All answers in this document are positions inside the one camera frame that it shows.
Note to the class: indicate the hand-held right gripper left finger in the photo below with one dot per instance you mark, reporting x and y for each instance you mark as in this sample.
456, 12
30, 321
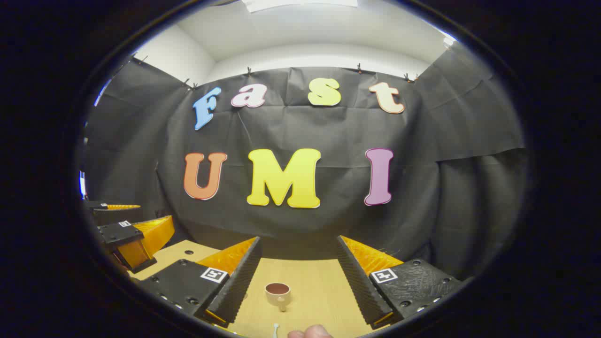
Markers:
235, 286

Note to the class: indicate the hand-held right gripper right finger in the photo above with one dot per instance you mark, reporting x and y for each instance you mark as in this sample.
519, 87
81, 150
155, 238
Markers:
359, 281

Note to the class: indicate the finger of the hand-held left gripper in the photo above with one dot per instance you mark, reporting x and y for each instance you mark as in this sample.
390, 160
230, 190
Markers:
112, 217
117, 232

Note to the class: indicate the beige cup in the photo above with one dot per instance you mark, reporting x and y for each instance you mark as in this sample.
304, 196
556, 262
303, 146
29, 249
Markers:
277, 295

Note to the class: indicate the pale green toothbrush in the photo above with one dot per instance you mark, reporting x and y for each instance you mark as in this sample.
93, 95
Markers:
276, 329

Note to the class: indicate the wooden desktop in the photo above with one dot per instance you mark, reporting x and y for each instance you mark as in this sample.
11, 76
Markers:
310, 291

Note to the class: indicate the blue and white panel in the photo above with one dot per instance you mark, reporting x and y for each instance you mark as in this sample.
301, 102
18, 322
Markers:
82, 184

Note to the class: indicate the ceiling light panel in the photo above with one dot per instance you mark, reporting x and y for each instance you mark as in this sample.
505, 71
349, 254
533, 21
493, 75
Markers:
300, 3

